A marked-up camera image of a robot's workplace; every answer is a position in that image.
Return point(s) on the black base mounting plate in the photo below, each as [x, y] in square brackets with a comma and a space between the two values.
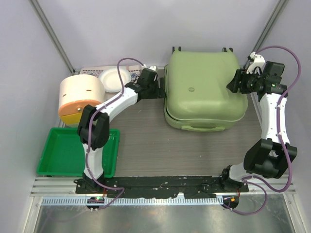
[193, 187]

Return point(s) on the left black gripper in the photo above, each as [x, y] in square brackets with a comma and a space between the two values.
[160, 92]

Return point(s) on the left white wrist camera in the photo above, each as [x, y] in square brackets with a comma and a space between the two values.
[154, 68]

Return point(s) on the patterned cloth placemat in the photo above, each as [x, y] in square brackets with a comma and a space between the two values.
[95, 71]

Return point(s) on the white paper plate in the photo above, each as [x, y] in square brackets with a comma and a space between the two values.
[111, 80]

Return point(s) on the white slotted cable duct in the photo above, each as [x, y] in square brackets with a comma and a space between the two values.
[94, 201]

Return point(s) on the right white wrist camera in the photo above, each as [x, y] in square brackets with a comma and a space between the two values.
[256, 61]

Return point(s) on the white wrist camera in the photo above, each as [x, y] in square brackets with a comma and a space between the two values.
[256, 61]
[154, 68]

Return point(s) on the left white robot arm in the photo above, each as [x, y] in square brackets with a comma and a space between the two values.
[94, 125]

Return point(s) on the cream round drawer cabinet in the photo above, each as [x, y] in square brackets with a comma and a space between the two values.
[76, 92]

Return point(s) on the green plastic tray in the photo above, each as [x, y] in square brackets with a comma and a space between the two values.
[63, 154]

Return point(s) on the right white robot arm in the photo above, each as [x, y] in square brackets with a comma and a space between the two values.
[272, 155]

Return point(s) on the green hard-shell suitcase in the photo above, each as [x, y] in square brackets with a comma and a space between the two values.
[196, 96]

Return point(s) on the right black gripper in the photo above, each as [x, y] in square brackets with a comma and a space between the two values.
[241, 75]

